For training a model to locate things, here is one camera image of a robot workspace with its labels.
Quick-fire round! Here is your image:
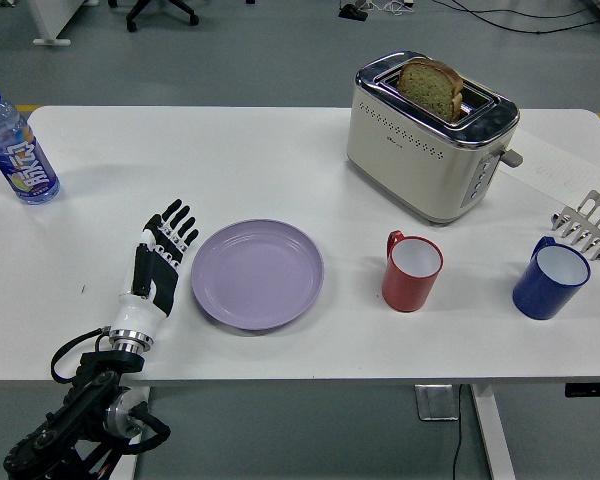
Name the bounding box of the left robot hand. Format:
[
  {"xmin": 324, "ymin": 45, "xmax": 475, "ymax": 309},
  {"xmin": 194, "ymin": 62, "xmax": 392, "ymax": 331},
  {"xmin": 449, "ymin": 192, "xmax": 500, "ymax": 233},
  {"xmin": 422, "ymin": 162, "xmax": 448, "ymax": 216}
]
[{"xmin": 108, "ymin": 198, "xmax": 201, "ymax": 339}]

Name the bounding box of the purple plate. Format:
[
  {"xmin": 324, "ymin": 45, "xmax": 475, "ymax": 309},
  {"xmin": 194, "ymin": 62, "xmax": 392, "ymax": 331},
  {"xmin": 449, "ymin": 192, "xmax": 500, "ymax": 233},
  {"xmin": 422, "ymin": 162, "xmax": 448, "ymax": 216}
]
[{"xmin": 190, "ymin": 218, "xmax": 326, "ymax": 332}]

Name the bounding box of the blue-capped drink bottle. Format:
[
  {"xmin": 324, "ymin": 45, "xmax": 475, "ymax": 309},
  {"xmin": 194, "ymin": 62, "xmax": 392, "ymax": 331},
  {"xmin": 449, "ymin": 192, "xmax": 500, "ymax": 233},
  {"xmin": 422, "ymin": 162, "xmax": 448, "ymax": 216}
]
[{"xmin": 0, "ymin": 82, "xmax": 61, "ymax": 206}]

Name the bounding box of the red cup white inside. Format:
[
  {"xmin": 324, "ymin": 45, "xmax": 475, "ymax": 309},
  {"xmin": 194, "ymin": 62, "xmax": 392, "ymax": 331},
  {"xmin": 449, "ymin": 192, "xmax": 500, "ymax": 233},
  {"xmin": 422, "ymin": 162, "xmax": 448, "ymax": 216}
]
[{"xmin": 382, "ymin": 230, "xmax": 445, "ymax": 314}]

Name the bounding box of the cream and chrome toaster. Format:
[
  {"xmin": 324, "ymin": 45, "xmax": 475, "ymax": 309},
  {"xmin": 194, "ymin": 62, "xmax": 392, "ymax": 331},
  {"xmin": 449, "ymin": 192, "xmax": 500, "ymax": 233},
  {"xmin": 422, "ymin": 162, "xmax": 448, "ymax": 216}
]
[{"xmin": 346, "ymin": 49, "xmax": 525, "ymax": 227}]

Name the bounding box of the black office chair base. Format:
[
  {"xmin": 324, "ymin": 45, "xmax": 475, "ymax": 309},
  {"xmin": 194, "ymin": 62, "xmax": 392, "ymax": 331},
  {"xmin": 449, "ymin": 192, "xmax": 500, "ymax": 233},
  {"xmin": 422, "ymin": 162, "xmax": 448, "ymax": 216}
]
[{"xmin": 107, "ymin": 0, "xmax": 200, "ymax": 34}]

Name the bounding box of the white desk leg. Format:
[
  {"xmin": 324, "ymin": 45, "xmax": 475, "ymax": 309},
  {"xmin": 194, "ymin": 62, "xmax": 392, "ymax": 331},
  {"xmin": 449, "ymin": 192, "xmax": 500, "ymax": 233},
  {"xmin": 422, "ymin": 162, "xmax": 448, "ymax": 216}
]
[{"xmin": 27, "ymin": 0, "xmax": 89, "ymax": 47}]

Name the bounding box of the grey box under table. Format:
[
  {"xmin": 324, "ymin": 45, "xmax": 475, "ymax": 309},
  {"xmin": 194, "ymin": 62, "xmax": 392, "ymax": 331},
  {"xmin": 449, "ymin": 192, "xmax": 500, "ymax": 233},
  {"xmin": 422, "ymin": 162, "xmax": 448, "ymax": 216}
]
[{"xmin": 413, "ymin": 383, "xmax": 460, "ymax": 422}]

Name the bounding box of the large brown bread slice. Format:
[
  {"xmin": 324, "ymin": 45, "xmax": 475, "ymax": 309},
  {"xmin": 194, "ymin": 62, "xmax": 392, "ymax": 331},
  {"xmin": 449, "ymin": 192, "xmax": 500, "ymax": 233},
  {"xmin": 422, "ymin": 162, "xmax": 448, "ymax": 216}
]
[{"xmin": 396, "ymin": 56, "xmax": 465, "ymax": 122}]

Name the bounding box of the black floor device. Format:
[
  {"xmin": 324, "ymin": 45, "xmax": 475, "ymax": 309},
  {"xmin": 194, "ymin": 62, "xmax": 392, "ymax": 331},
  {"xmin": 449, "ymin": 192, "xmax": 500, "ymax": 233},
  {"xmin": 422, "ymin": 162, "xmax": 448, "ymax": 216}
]
[{"xmin": 338, "ymin": 3, "xmax": 369, "ymax": 22}]

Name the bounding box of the blue cup white inside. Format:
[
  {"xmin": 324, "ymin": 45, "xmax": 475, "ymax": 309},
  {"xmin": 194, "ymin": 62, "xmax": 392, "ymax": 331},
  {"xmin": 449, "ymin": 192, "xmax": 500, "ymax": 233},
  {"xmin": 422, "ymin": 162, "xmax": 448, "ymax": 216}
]
[{"xmin": 512, "ymin": 236, "xmax": 593, "ymax": 321}]

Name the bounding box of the white paper sheet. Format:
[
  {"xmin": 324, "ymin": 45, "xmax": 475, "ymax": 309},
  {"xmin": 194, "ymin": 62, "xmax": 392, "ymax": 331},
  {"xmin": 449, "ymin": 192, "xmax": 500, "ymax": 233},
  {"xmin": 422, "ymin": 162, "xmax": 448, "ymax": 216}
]
[{"xmin": 497, "ymin": 127, "xmax": 600, "ymax": 211}]

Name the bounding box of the metal toast rack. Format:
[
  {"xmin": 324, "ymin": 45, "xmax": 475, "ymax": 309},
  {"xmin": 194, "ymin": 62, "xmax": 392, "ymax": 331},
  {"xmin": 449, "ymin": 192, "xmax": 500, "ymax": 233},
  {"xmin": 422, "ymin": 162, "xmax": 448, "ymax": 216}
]
[{"xmin": 551, "ymin": 189, "xmax": 600, "ymax": 263}]

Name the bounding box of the black table control panel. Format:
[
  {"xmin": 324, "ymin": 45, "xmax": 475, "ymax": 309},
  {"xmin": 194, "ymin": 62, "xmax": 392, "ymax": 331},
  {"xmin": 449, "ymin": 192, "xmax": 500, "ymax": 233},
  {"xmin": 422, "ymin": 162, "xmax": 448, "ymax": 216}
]
[{"xmin": 564, "ymin": 383, "xmax": 600, "ymax": 399}]

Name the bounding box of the black power cable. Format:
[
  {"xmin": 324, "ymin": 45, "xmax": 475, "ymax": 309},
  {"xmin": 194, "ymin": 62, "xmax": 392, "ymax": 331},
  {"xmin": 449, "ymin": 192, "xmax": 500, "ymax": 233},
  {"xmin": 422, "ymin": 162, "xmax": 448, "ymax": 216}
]
[{"xmin": 449, "ymin": 384, "xmax": 469, "ymax": 480}]

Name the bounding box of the white floor cable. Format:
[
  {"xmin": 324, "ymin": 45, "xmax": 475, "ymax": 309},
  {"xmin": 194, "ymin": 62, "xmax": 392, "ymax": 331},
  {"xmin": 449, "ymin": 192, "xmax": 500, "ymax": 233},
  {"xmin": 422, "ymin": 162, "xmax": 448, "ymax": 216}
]
[{"xmin": 367, "ymin": 0, "xmax": 416, "ymax": 16}]

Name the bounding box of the black floor cable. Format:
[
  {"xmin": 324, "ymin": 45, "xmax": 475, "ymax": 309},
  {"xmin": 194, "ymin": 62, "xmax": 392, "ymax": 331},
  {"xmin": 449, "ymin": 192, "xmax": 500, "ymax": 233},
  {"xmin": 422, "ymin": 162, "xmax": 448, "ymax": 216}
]
[{"xmin": 432, "ymin": 0, "xmax": 600, "ymax": 36}]

